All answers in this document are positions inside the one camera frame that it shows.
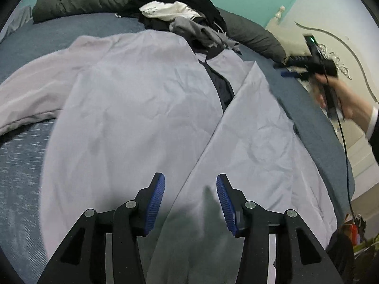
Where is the black garment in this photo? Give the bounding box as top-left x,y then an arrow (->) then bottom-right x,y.
118,0 -> 227,48

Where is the cream tufted headboard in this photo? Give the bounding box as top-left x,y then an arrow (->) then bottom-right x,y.
264,5 -> 379,224

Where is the black cable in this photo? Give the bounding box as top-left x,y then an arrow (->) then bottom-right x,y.
321,63 -> 356,224

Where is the light grey jacket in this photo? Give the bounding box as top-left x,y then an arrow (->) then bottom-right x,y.
0,31 -> 338,284

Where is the dark grey duvet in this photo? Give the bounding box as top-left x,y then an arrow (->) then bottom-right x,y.
32,0 -> 287,63

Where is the white printed garment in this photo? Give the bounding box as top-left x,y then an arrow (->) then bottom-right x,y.
128,0 -> 198,22

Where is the light grey bedsheet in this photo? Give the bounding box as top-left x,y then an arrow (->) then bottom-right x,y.
0,4 -> 34,42

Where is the person's right hand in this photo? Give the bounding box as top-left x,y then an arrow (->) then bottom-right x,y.
309,75 -> 373,122

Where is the bed with blue sheet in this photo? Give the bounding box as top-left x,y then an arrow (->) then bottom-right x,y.
0,6 -> 356,284

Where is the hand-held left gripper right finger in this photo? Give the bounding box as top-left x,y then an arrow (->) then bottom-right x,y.
216,174 -> 344,284

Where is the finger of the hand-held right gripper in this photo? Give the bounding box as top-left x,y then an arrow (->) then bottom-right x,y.
274,56 -> 310,67
279,67 -> 310,79

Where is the heather grey garment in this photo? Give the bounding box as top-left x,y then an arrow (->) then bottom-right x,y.
169,16 -> 242,54

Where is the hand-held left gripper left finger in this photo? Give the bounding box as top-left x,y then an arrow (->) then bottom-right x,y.
37,172 -> 166,284

